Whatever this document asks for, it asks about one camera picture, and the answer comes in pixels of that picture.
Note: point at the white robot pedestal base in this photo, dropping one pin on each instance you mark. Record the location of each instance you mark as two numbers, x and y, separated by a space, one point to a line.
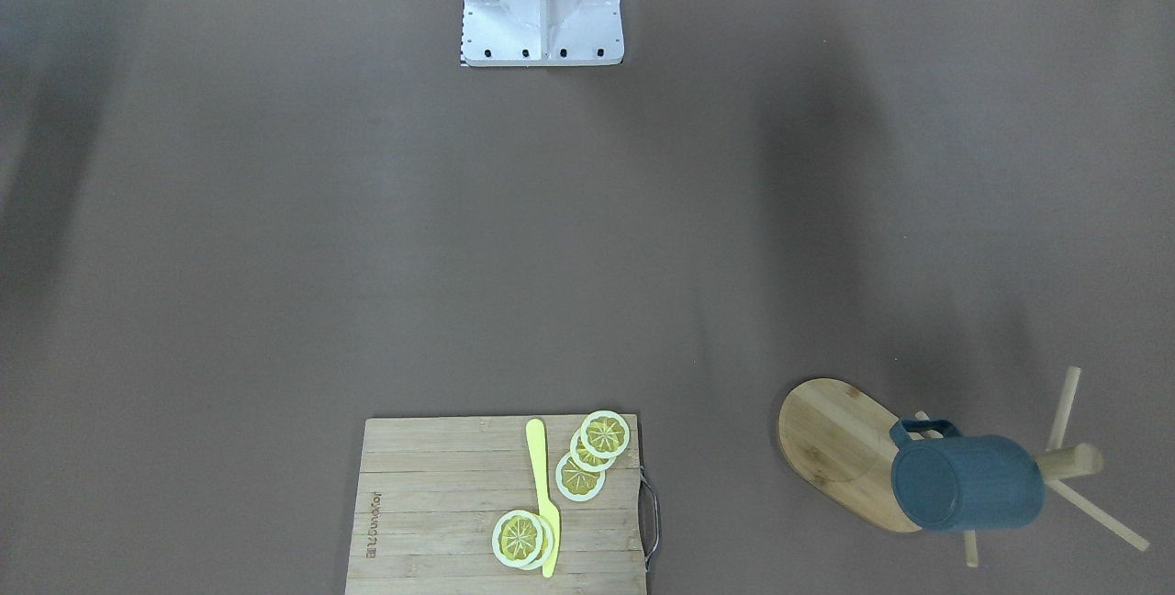
541 33

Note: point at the yellow plastic knife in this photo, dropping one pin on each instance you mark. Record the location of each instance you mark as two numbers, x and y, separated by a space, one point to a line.
536 443

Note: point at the dark teal mug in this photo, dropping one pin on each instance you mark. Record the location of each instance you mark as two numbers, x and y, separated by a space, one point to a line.
948 482

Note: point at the wooden cup storage rack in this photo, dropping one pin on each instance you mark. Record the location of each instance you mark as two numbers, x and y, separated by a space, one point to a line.
836 437

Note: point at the wooden cutting board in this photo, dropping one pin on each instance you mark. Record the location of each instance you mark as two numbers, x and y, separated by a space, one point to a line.
430 492

